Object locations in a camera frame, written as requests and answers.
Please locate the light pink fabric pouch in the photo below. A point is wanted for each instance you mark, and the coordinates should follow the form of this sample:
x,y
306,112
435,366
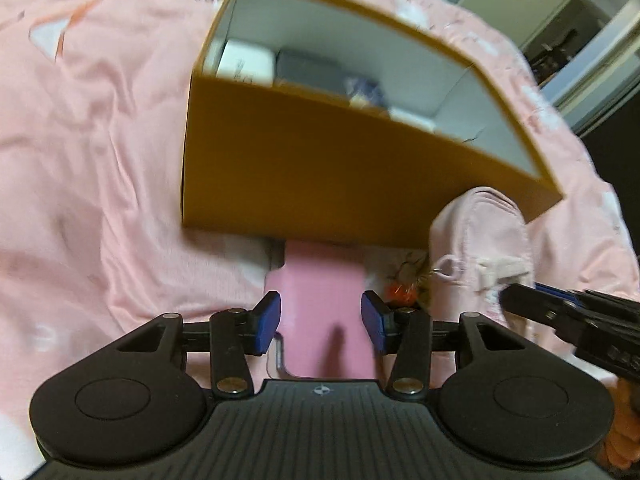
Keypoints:
x,y
475,230

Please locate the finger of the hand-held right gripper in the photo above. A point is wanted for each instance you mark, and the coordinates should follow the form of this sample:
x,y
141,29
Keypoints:
x,y
530,305
552,289

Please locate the pink cloud print blanket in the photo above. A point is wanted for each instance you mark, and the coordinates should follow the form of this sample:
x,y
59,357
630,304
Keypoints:
x,y
90,160

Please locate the person's right hand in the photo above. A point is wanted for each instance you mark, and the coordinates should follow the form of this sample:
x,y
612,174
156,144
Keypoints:
x,y
625,425

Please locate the pink wallet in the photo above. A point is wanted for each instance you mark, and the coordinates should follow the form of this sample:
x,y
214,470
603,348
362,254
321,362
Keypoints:
x,y
320,310

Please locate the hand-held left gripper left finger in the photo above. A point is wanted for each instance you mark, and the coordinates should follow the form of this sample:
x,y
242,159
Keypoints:
x,y
267,322

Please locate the grey box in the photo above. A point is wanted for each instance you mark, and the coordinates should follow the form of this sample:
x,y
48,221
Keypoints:
x,y
310,72

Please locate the orange cardboard box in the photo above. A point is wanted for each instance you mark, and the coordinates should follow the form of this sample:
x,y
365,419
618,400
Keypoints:
x,y
320,170

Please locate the white long box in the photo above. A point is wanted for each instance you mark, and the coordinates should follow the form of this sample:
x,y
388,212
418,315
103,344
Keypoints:
x,y
247,62

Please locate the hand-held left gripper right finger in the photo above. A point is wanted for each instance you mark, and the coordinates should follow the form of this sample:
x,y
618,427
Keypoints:
x,y
375,322

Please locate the dark chair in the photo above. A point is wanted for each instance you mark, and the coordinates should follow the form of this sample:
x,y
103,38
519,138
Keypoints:
x,y
560,52

